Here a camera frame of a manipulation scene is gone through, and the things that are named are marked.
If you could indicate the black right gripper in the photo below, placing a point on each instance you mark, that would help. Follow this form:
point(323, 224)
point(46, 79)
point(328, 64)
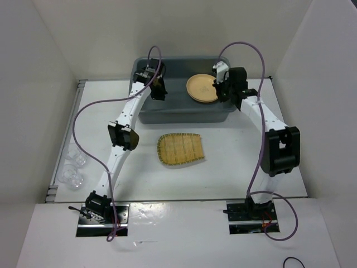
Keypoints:
point(217, 87)

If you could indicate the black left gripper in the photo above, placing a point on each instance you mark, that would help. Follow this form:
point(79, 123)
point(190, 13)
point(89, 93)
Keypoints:
point(159, 95)

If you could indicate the tan plate with bear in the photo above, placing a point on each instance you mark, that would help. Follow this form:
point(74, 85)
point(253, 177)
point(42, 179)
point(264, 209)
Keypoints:
point(201, 86)

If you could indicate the woven bamboo tray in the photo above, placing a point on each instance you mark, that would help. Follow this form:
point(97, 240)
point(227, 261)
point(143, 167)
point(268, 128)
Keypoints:
point(179, 148)

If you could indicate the clear plastic cup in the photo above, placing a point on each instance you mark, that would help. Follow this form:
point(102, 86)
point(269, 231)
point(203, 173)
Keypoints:
point(71, 177)
point(75, 155)

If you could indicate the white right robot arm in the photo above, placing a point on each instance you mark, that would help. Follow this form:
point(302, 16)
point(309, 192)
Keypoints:
point(280, 151)

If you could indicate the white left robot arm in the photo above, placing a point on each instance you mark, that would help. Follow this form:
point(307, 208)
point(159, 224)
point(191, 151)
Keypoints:
point(146, 82)

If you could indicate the grey plastic bin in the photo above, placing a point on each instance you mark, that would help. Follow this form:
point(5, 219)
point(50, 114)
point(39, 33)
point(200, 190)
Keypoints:
point(178, 106)

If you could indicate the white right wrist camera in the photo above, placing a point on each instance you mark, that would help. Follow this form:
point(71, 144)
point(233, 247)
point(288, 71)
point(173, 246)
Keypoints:
point(221, 69)

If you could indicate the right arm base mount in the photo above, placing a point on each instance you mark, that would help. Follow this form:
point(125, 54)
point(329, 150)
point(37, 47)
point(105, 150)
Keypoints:
point(246, 217)

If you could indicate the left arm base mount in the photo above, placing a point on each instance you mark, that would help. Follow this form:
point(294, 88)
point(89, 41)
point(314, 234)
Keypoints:
point(93, 225)

